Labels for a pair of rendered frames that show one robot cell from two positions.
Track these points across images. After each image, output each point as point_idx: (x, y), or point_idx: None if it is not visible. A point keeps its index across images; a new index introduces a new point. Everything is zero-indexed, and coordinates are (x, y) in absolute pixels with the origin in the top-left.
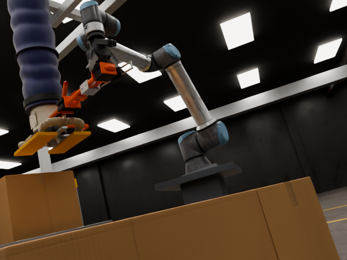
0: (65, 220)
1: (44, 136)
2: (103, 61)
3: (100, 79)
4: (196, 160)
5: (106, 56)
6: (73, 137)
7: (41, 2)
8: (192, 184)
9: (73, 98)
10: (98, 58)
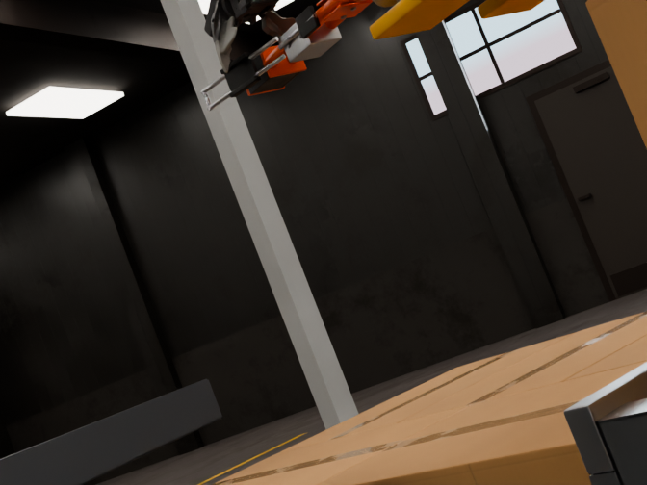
0: None
1: (521, 7)
2: (243, 14)
3: (287, 78)
4: None
5: (236, 24)
6: (442, 16)
7: None
8: None
9: (363, 9)
10: (253, 12)
